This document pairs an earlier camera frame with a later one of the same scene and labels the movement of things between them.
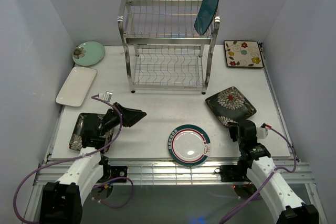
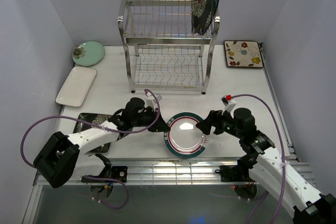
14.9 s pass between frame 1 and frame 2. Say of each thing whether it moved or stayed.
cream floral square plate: stayed
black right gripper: moved
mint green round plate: stayed
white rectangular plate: stayed
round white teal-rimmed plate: moved
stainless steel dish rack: stayed
